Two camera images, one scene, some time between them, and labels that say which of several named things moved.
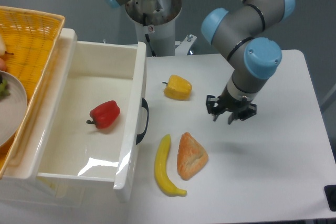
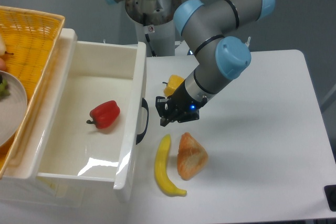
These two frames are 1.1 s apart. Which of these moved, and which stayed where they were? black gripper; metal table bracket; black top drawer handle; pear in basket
Moved: black gripper
Stayed: metal table bracket; pear in basket; black top drawer handle
